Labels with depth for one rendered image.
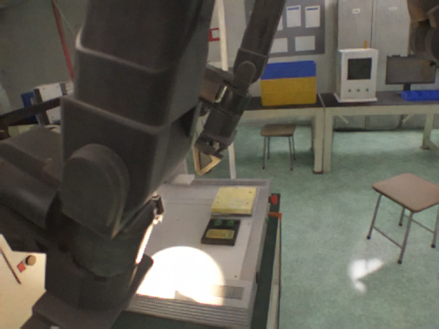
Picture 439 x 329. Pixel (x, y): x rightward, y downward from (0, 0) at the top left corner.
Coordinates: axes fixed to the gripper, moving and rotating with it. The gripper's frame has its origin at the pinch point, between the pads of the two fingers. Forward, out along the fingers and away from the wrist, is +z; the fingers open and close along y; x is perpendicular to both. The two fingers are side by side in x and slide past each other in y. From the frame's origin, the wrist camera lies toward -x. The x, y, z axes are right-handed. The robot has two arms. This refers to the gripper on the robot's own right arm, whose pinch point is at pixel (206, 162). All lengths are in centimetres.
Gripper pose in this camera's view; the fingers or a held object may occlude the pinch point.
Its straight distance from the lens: 69.4
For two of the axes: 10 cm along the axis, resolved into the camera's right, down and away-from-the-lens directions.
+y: -2.6, 4.2, -8.7
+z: -3.8, 7.8, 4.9
